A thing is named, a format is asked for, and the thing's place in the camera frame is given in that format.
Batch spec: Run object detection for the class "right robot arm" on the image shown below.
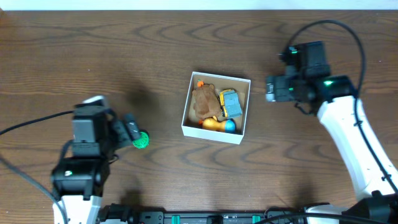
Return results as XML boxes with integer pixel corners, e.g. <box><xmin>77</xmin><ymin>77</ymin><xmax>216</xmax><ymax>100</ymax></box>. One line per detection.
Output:
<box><xmin>266</xmin><ymin>42</ymin><xmax>397</xmax><ymax>223</ymax></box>

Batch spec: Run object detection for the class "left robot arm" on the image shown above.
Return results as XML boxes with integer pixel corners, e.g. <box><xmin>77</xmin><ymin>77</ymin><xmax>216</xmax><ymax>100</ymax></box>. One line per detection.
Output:
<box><xmin>51</xmin><ymin>102</ymin><xmax>141</xmax><ymax>223</ymax></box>

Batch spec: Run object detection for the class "yellow grey toy truck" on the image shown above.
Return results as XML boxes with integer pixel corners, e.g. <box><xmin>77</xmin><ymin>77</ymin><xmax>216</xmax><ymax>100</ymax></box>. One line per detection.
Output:
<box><xmin>219</xmin><ymin>89</ymin><xmax>243</xmax><ymax>119</ymax></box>

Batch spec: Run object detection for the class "brown plush capybara toy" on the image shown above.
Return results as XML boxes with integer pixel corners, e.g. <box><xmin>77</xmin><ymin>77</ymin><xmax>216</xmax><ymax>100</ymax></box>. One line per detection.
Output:
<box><xmin>192</xmin><ymin>80</ymin><xmax>221</xmax><ymax>120</ymax></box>

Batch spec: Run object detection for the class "white cardboard box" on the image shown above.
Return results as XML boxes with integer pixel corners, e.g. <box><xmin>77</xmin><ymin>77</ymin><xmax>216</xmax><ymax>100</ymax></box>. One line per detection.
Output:
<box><xmin>181</xmin><ymin>72</ymin><xmax>251</xmax><ymax>144</ymax></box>

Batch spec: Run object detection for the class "orange duck toy blue base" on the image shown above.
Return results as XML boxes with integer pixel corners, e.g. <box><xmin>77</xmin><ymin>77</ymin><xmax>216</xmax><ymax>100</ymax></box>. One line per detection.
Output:
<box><xmin>198</xmin><ymin>116</ymin><xmax>236</xmax><ymax>134</ymax></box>

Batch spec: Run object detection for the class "green mesh ball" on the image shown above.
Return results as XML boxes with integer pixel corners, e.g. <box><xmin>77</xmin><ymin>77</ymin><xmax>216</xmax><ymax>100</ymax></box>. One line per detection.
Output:
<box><xmin>132</xmin><ymin>131</ymin><xmax>150</xmax><ymax>149</ymax></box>

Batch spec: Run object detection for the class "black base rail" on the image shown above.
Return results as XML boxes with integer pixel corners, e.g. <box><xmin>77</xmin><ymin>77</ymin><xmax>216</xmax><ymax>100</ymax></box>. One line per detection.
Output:
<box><xmin>96</xmin><ymin>204</ymin><xmax>299</xmax><ymax>224</ymax></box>

